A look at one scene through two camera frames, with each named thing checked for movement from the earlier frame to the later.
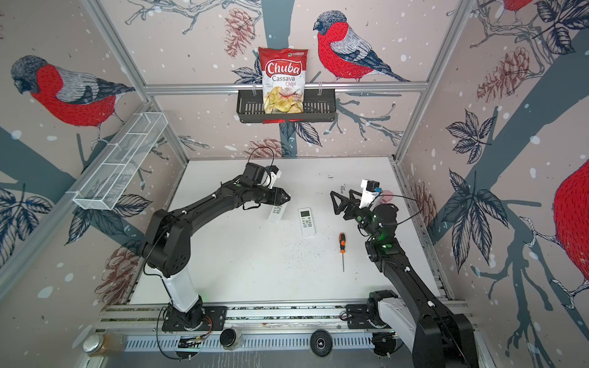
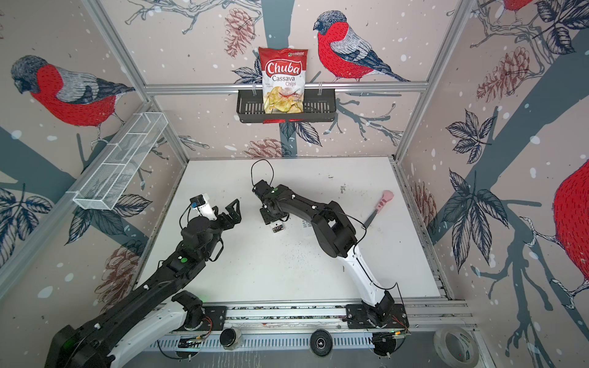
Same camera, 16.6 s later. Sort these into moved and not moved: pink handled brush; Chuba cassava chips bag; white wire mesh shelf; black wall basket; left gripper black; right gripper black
Moved: right gripper black; left gripper black
Not moved: white wire mesh shelf; black wall basket; Chuba cassava chips bag; pink handled brush
